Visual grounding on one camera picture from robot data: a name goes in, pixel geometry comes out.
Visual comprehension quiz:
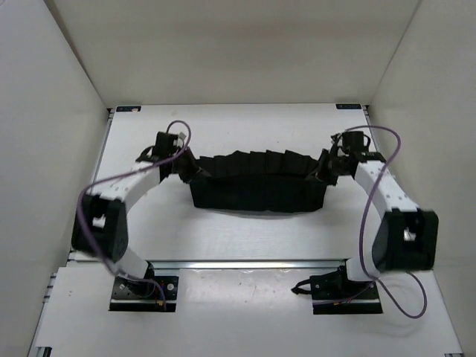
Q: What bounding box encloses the black pleated skirt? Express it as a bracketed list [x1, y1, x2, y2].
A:
[188, 150, 327, 213]

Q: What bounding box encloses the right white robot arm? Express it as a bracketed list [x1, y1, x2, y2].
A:
[305, 126, 439, 303]

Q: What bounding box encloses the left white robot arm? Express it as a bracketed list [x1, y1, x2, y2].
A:
[71, 131, 200, 300]

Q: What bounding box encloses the right blue table label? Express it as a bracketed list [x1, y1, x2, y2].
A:
[335, 103, 361, 110]

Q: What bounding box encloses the blue table label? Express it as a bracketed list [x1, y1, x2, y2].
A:
[335, 103, 361, 110]
[115, 106, 141, 112]

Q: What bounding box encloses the left blue table label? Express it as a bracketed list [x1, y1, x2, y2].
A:
[115, 106, 141, 112]

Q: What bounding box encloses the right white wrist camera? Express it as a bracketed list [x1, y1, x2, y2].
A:
[331, 132, 343, 148]

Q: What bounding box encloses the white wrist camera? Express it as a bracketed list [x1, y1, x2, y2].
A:
[331, 132, 343, 148]
[173, 132, 187, 147]

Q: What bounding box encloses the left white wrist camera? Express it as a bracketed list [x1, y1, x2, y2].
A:
[173, 132, 187, 147]

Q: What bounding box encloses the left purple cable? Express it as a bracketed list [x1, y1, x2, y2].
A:
[76, 119, 193, 309]

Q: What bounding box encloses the front aluminium rail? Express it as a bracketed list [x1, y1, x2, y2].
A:
[152, 260, 344, 270]

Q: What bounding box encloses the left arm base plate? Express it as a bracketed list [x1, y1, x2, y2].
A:
[109, 273, 179, 313]

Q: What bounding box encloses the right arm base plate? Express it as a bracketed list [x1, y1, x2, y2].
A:
[291, 271, 383, 315]

